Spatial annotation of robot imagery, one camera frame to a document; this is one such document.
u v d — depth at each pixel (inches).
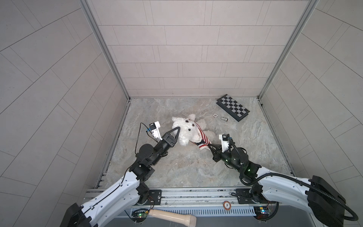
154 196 28.3
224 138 26.4
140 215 25.7
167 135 23.6
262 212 26.7
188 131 25.7
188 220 24.6
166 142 23.2
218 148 27.3
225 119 40.0
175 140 24.4
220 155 26.9
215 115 41.4
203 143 28.4
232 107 41.7
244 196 28.0
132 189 20.2
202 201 27.9
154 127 24.3
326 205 15.9
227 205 27.3
